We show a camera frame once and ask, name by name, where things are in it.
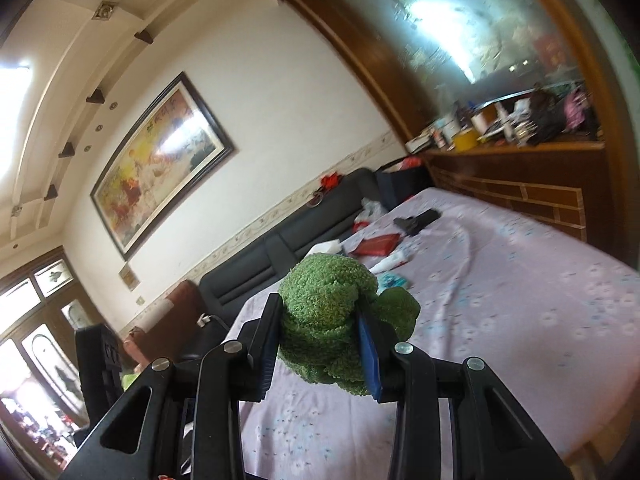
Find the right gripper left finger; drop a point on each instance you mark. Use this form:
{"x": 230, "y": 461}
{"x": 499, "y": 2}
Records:
{"x": 239, "y": 370}

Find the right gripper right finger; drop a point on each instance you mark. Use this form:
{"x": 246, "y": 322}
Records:
{"x": 398, "y": 372}

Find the teal cartoon tissue pack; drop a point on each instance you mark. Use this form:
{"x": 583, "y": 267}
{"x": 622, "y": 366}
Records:
{"x": 390, "y": 280}

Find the green fuzzy cloth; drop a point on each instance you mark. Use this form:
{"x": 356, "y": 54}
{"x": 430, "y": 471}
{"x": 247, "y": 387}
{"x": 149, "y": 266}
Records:
{"x": 319, "y": 339}

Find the white small bottle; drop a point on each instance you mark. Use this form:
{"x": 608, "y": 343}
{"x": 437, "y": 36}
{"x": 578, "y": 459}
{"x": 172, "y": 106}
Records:
{"x": 390, "y": 262}

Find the person's left hand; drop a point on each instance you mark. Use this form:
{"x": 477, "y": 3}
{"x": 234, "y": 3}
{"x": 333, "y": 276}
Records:
{"x": 132, "y": 344}

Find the black leather sofa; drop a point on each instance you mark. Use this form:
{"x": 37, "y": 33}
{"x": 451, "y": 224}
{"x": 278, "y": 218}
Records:
{"x": 265, "y": 261}

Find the brown leather armchair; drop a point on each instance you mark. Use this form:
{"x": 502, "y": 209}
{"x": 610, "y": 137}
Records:
{"x": 172, "y": 322}

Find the dark red pouch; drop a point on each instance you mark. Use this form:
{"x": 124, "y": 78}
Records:
{"x": 378, "y": 246}

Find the black pistol-shaped object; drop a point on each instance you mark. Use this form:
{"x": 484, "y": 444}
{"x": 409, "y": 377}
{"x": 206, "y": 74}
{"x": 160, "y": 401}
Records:
{"x": 414, "y": 225}

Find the white bag near sofa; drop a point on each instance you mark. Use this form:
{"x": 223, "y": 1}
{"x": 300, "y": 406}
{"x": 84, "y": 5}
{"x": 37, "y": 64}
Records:
{"x": 372, "y": 210}

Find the dark blue shopping bag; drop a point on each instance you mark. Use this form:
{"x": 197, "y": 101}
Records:
{"x": 401, "y": 179}

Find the red item on sofa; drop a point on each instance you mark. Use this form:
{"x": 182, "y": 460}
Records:
{"x": 327, "y": 184}

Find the framed horse painting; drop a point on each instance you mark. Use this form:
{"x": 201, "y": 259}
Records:
{"x": 173, "y": 145}

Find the wooden sideboard cabinet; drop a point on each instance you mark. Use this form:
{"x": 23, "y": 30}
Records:
{"x": 564, "y": 184}

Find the white plastic jar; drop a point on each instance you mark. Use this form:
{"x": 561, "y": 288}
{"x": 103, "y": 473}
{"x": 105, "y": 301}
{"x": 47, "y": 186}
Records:
{"x": 448, "y": 126}

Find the black bag on cabinet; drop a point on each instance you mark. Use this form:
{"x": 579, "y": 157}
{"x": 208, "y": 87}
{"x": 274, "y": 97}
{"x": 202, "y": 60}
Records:
{"x": 546, "y": 112}

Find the pink item on cabinet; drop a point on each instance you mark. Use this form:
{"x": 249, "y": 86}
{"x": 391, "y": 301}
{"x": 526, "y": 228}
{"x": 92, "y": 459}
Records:
{"x": 574, "y": 108}

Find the etched glass partition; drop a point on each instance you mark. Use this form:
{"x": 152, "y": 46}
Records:
{"x": 470, "y": 52}

